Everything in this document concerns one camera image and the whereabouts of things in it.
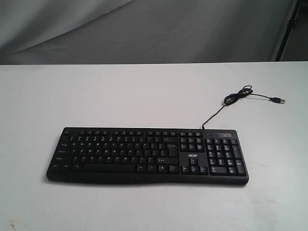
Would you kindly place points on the black Acer keyboard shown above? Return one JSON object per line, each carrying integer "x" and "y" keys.
{"x": 148, "y": 155}

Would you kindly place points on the grey backdrop cloth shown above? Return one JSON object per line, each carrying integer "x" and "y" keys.
{"x": 141, "y": 31}

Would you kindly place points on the black stand pole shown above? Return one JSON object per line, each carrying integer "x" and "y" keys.
{"x": 291, "y": 24}

